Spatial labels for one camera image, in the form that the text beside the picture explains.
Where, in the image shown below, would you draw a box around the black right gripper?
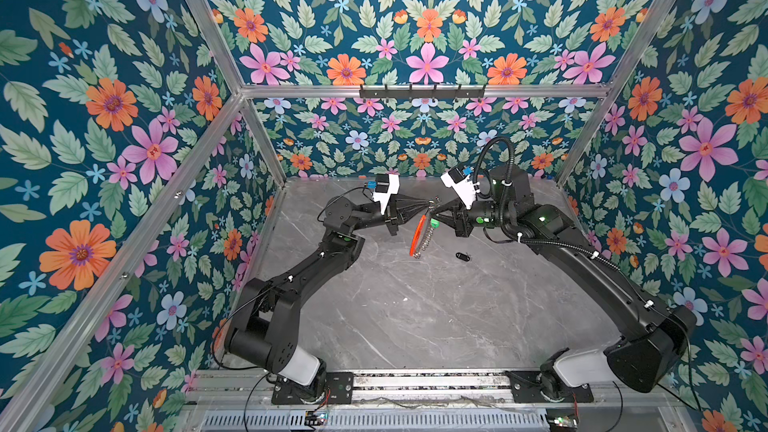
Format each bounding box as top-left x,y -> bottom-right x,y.
429,195 -> 514,240

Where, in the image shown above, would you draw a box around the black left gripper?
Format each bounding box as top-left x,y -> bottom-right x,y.
348,194 -> 427,238

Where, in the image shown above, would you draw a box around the metal keyring holder red handle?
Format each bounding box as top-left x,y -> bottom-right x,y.
409,211 -> 435,259

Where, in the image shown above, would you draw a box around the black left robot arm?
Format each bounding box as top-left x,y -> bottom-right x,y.
223,194 -> 430,390

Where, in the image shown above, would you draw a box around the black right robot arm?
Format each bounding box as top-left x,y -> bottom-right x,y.
427,137 -> 697,400

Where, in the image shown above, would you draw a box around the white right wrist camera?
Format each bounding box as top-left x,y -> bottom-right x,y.
440,166 -> 479,210

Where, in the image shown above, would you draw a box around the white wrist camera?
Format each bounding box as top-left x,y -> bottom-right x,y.
440,166 -> 479,210
367,173 -> 400,215

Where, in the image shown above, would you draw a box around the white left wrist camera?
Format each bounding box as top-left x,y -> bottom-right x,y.
367,173 -> 400,215

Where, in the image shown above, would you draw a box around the black hook rail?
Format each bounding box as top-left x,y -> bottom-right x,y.
358,84 -> 486,100

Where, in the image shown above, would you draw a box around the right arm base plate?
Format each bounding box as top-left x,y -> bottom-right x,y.
503,370 -> 594,404

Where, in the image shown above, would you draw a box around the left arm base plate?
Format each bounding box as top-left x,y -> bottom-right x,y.
271,372 -> 355,405

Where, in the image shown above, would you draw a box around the white vented cable duct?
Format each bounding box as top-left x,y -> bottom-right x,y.
200,409 -> 550,431

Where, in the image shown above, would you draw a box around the aluminium mounting rail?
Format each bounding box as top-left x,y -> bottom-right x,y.
190,368 -> 683,407

